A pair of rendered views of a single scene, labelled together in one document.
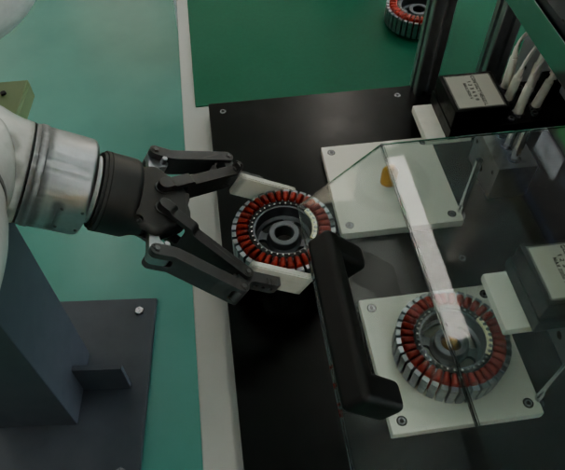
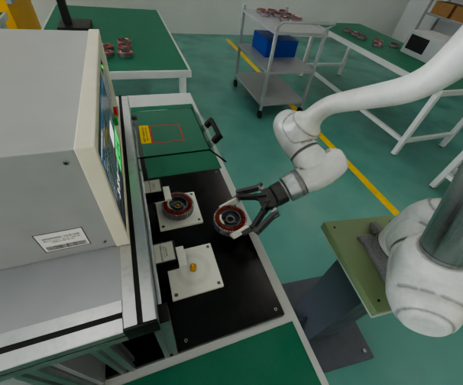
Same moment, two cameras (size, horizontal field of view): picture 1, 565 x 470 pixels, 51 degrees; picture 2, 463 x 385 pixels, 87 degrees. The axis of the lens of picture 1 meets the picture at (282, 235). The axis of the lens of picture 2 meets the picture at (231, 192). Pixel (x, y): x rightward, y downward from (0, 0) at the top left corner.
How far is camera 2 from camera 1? 89 cm
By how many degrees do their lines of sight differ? 80
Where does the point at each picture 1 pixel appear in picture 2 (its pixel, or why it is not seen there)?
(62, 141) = (293, 178)
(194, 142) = (282, 295)
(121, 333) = not seen: hidden behind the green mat
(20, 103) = (365, 294)
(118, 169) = (277, 185)
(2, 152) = (299, 161)
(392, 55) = not seen: outside the picture
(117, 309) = not seen: hidden behind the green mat
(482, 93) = (160, 250)
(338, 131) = (216, 303)
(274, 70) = (261, 365)
